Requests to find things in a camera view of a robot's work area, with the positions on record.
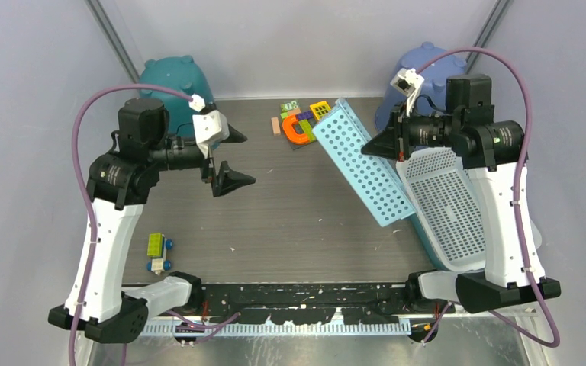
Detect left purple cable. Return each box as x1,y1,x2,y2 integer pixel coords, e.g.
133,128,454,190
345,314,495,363
67,83,241,366

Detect orange horseshoe toy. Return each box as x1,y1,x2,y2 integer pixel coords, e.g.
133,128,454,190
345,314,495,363
282,114,317,146

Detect blue plastic bucket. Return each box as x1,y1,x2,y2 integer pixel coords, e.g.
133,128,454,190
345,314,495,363
374,41,467,131

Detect light blue basket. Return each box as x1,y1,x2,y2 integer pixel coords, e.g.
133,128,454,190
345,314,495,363
312,98,416,227

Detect beige toy block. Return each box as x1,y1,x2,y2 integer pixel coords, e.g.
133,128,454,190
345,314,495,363
271,117,281,136

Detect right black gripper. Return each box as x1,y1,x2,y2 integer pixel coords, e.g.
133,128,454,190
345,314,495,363
362,98,461,161

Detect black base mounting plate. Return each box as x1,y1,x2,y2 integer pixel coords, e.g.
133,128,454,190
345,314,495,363
173,282,446,325

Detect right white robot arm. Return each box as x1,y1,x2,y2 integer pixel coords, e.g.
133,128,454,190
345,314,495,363
362,69,562,313

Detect yellow grid toy block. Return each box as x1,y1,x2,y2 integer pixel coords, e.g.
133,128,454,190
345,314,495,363
309,101,331,121

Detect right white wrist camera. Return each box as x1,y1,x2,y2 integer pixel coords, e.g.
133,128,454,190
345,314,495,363
390,68,425,117

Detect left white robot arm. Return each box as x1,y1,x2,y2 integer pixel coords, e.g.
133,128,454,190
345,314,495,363
48,98,255,344

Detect lime green building brick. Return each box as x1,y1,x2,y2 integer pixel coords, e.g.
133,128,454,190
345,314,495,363
298,120,317,143

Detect teal plastic bucket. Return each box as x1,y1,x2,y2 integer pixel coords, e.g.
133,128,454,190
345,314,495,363
138,55,215,140

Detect green patterned toy tile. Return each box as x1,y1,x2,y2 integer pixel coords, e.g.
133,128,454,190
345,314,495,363
280,100,299,113

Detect white plastic basket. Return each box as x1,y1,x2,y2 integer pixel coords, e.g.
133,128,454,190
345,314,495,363
395,146,544,273

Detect teal bottom basket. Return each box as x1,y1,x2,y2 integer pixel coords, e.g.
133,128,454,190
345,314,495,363
410,214,446,271

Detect toy train blocks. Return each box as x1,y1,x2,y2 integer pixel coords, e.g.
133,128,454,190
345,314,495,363
146,233,174,275

